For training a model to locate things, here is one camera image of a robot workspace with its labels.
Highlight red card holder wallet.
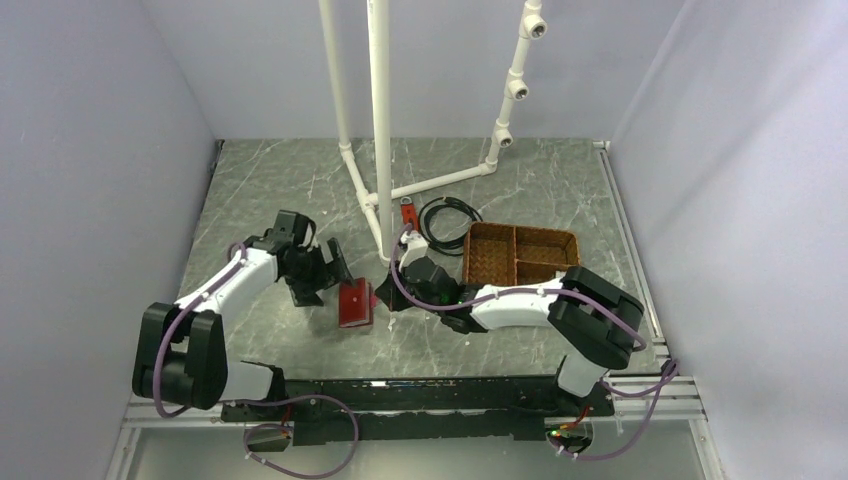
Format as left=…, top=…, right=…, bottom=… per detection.
left=338, top=277, right=377, bottom=329

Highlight white PVC pipe frame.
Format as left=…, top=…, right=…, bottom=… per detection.
left=318, top=0, right=548, bottom=265

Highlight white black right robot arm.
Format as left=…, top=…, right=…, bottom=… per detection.
left=375, top=257, right=647, bottom=415

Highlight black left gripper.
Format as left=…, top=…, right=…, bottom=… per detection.
left=285, top=238, right=356, bottom=307

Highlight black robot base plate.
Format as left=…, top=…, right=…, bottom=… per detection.
left=221, top=375, right=614, bottom=446

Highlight black coiled cable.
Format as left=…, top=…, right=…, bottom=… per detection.
left=418, top=195, right=484, bottom=257

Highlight brown woven divided basket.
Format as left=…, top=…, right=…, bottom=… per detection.
left=462, top=222, right=581, bottom=286

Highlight red handled adjustable wrench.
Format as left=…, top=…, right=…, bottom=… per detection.
left=400, top=196, right=421, bottom=232

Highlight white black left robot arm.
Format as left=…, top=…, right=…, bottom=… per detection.
left=131, top=236, right=353, bottom=420

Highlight aluminium rail frame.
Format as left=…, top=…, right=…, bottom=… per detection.
left=130, top=139, right=722, bottom=479

